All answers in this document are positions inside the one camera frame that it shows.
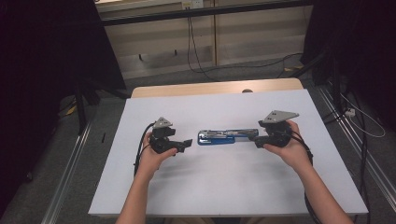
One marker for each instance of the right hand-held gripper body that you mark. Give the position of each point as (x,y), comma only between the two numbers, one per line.
(278,127)

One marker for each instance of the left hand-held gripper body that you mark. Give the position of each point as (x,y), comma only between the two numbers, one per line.
(162,137)

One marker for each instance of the blue stapler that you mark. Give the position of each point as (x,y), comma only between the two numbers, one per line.
(218,138)

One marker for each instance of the person's left hand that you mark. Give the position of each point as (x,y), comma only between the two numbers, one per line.
(152,161)

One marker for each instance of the person's right hand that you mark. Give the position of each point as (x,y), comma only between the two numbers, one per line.
(291,154)

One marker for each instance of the white table board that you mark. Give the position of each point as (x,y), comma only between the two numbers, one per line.
(218,180)

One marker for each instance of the small black floor object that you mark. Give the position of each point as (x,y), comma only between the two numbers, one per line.
(103,137)

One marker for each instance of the wooden table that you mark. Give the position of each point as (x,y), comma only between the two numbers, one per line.
(214,87)

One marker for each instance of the white floor plug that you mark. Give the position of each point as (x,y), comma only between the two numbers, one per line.
(350,112)

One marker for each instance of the black stand leg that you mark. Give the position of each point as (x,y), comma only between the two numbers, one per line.
(81,105)

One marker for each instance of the black curtain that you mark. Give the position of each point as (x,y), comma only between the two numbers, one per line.
(358,46)
(40,77)

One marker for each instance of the aluminium floor rail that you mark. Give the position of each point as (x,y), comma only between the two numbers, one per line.
(358,146)
(67,174)

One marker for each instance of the black wall rail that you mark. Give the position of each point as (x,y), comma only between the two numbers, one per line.
(202,13)

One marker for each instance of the white wall socket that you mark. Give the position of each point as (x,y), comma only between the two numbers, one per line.
(192,3)

